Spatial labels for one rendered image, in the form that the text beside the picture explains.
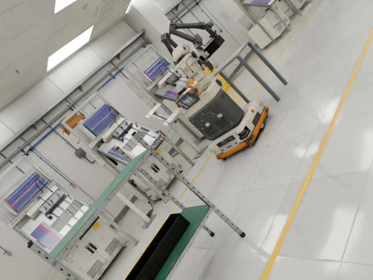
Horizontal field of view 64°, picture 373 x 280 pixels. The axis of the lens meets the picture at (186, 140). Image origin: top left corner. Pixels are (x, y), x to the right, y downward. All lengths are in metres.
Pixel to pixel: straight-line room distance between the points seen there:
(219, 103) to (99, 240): 2.46
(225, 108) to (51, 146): 3.81
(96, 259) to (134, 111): 3.46
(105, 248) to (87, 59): 4.11
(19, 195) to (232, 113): 2.91
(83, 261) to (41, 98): 3.38
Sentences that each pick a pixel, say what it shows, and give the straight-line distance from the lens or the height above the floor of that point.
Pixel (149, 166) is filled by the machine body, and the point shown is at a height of 0.48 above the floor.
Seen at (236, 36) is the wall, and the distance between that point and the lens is 9.37.
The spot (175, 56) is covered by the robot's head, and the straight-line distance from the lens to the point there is 3.74.
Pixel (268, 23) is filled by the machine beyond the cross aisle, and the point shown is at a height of 0.45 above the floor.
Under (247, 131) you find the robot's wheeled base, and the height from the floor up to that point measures 0.18.
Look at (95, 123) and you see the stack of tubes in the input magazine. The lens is 4.77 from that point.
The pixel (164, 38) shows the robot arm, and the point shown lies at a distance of 3.86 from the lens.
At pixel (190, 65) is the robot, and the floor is 1.12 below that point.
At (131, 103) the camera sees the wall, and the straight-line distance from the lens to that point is 6.75.
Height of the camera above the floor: 1.16
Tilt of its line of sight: 10 degrees down
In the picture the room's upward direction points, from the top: 46 degrees counter-clockwise
